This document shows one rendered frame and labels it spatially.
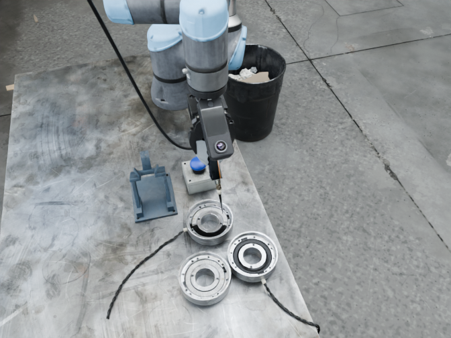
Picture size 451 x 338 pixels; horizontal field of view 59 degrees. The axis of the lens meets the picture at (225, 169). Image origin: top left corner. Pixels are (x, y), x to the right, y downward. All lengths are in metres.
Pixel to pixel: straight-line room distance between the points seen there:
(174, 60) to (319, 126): 1.39
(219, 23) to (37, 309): 0.65
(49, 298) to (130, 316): 0.17
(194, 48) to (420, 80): 2.34
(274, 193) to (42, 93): 1.15
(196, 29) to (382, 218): 1.55
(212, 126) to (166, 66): 0.43
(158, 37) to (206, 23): 0.46
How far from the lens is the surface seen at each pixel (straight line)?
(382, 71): 2.88
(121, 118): 1.19
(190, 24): 0.64
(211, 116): 0.73
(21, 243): 1.01
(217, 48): 0.66
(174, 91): 1.16
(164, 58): 1.10
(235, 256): 0.84
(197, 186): 0.95
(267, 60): 2.17
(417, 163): 2.31
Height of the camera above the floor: 1.57
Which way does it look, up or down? 50 degrees down
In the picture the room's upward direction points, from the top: 1 degrees counter-clockwise
